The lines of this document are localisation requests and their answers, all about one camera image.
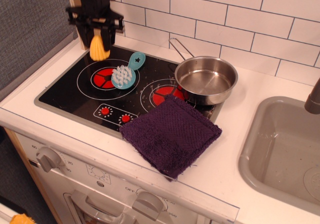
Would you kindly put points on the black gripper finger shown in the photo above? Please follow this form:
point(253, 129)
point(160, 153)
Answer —
point(86, 33)
point(108, 35)

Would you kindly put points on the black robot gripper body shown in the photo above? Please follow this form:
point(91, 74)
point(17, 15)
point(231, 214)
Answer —
point(95, 14)

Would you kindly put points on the yellow toy corn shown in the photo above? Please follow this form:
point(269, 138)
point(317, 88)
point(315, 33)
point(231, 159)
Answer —
point(97, 51)

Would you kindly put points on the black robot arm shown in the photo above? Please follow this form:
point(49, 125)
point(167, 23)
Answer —
point(96, 14)

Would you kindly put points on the teal scrubber brush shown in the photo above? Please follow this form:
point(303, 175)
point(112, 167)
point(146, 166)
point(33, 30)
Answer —
point(123, 77)

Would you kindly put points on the stainless steel pot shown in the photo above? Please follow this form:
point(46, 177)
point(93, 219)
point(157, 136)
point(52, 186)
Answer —
point(206, 80)

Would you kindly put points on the black toy stovetop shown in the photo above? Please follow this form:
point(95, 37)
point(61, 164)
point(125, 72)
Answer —
point(85, 93)

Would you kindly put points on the red left stove knob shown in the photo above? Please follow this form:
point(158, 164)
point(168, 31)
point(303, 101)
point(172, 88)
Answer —
point(105, 111)

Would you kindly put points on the red stove knob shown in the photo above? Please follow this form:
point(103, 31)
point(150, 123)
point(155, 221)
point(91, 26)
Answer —
point(125, 118)
point(105, 111)

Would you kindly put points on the red right stove knob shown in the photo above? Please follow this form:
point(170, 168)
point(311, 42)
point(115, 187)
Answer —
point(125, 118)

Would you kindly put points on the purple folded cloth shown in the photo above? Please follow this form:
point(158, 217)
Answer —
point(171, 136)

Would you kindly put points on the grey left oven knob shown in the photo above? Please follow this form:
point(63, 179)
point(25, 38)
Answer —
point(48, 159)

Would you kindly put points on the grey oven knob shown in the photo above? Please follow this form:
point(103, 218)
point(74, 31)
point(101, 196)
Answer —
point(148, 205)
point(48, 159)

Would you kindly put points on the white toy oven front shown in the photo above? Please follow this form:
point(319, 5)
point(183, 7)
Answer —
point(101, 187)

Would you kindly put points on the grey right oven knob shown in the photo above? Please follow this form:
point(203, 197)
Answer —
point(148, 205)

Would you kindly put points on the orange object bottom corner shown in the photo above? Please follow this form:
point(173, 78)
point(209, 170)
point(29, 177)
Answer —
point(21, 219)

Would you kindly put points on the grey sink basin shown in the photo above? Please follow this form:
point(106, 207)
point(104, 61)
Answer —
point(281, 154)

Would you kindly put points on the grey faucet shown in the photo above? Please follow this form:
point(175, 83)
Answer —
point(312, 104)

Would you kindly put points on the grey oven door handle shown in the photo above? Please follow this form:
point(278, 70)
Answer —
point(89, 212)

